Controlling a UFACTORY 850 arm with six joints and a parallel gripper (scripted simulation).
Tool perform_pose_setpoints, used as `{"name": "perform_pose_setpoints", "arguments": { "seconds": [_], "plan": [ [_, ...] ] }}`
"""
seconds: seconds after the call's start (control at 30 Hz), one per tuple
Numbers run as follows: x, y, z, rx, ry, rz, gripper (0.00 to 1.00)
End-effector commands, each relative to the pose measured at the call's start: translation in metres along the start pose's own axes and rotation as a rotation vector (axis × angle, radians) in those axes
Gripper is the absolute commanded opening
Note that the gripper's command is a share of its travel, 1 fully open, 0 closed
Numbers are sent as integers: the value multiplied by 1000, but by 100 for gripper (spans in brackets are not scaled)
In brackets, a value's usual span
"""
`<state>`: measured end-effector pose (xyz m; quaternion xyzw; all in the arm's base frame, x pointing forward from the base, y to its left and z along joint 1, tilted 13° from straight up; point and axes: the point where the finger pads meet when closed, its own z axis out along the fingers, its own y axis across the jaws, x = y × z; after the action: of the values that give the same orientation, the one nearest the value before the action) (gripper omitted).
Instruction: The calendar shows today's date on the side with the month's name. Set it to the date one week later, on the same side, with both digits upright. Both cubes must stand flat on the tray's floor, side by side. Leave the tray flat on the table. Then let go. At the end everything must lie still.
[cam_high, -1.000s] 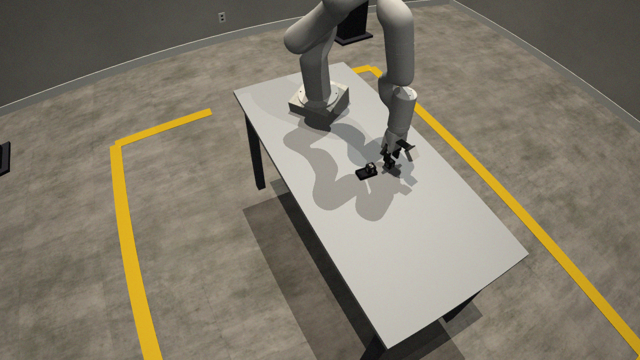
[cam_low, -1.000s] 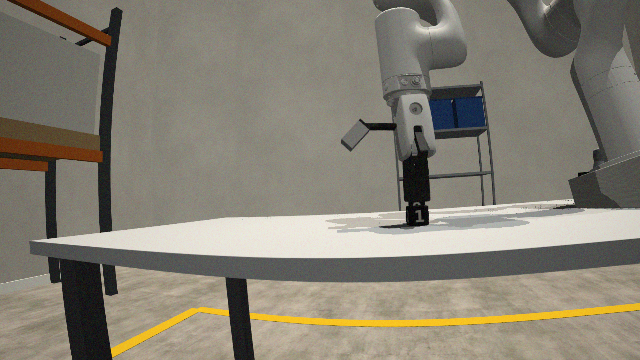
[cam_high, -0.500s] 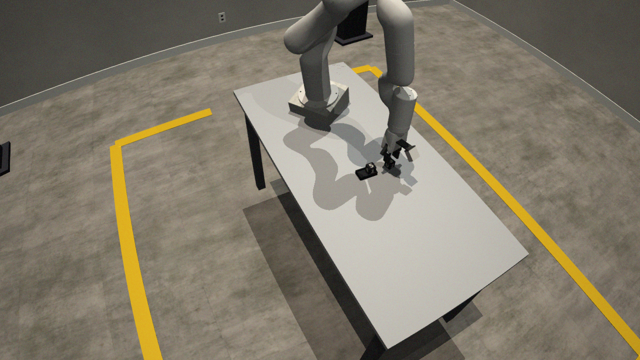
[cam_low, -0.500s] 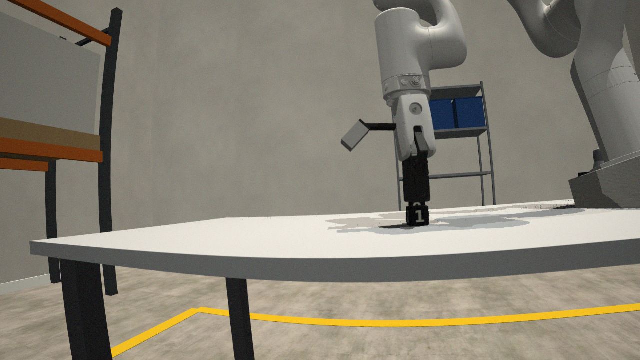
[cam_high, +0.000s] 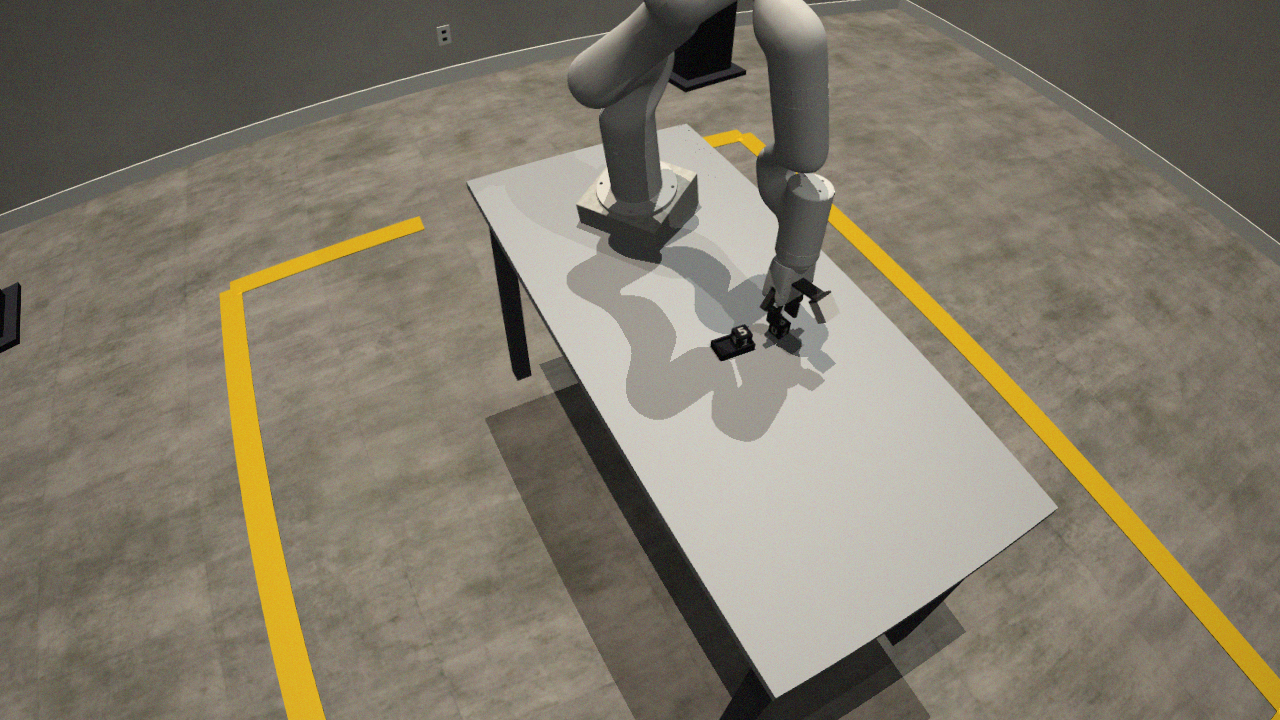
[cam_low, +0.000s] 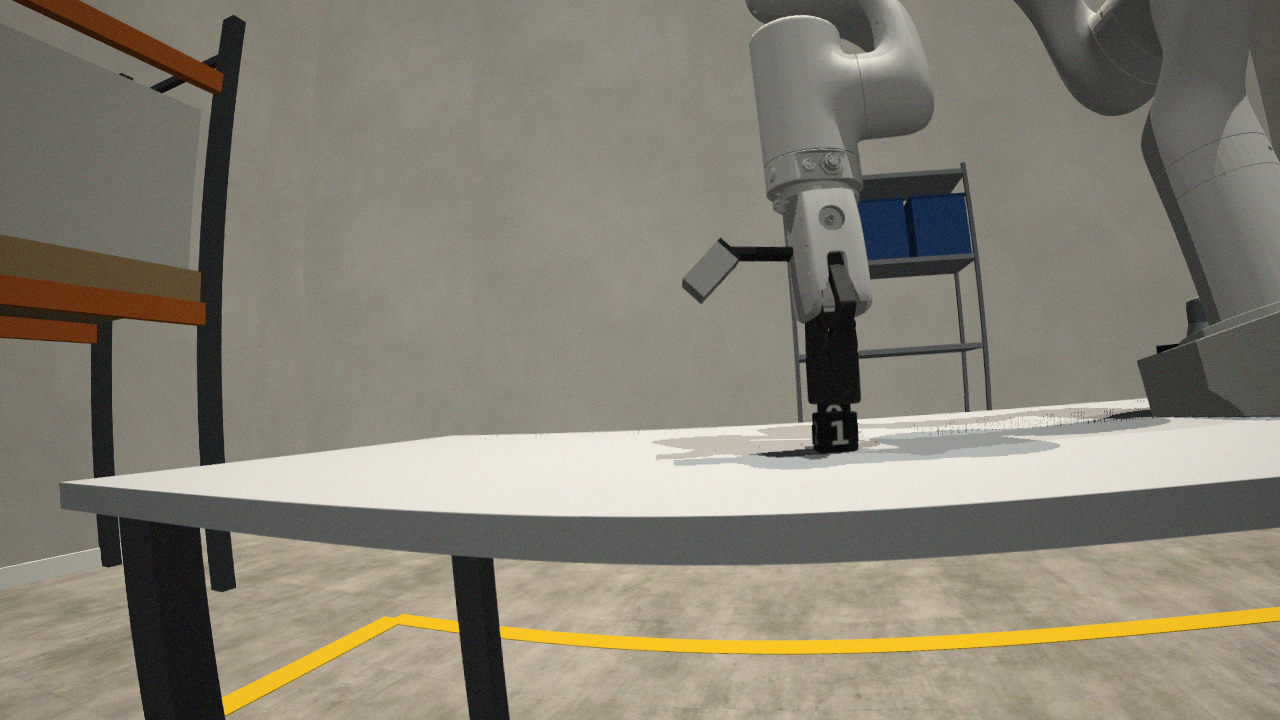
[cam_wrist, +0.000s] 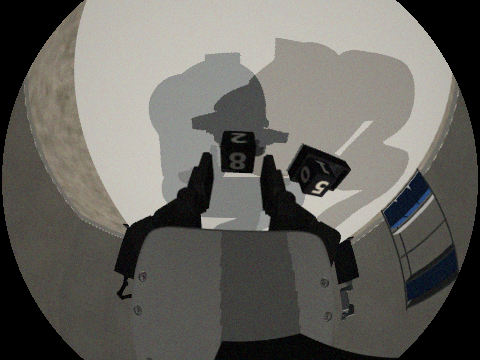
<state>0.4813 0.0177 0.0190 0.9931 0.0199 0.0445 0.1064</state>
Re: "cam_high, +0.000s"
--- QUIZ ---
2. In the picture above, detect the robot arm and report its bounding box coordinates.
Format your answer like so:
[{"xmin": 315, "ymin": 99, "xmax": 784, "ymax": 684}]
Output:
[{"xmin": 567, "ymin": 0, "xmax": 840, "ymax": 324}]

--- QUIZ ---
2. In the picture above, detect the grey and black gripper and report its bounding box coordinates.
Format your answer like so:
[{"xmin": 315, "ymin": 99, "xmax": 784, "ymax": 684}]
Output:
[{"xmin": 760, "ymin": 254, "xmax": 817, "ymax": 329}]

